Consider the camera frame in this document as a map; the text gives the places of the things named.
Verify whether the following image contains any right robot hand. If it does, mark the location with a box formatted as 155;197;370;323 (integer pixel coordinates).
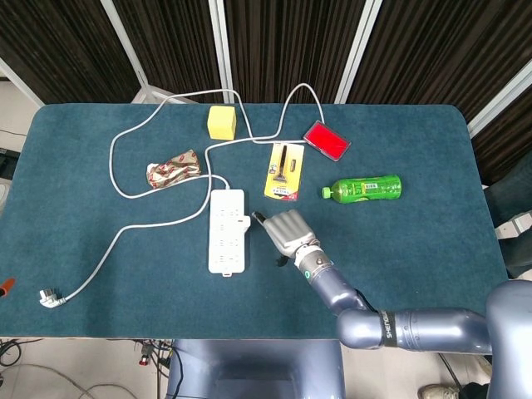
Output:
251;209;321;267

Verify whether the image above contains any yellow sponge cube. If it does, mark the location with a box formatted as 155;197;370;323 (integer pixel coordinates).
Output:
206;106;238;140

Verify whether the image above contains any grey-white power strip cable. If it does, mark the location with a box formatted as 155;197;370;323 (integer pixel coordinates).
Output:
62;82;328;302

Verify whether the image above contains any gold red foil wrapper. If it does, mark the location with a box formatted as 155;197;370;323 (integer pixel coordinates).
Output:
145;147;203;190

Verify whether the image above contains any dark teal chair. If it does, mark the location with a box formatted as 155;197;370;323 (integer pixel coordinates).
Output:
484;149;532;279

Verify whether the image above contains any blue-grey robot torso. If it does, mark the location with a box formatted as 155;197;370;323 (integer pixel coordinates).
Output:
165;338;346;399

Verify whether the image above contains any white power strip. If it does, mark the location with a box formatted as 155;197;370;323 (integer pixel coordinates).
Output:
207;189;247;278

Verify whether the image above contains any white power plug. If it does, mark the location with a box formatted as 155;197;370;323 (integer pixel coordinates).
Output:
38;289;67;309

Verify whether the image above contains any razor in yellow blister pack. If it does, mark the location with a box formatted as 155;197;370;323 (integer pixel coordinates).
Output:
264;142;306;204

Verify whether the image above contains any white shoe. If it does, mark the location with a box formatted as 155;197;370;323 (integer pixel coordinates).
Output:
417;384;461;399

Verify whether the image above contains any red ink pad case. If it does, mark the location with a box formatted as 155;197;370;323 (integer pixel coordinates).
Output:
302;120;352;162

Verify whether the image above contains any green drink bottle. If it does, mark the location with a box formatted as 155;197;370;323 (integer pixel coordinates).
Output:
321;175;403;205

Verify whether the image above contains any white cube charger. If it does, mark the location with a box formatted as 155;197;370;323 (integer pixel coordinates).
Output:
235;210;253;234

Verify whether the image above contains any teal table mat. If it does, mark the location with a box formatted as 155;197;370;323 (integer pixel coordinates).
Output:
0;103;519;338

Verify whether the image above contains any black box device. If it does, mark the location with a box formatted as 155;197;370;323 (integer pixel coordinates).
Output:
0;147;20;180

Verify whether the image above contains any white partition post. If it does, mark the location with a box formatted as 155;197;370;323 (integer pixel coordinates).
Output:
99;0;167;105
467;57;532;138
209;0;234;104
334;0;382;105
0;57;45;107

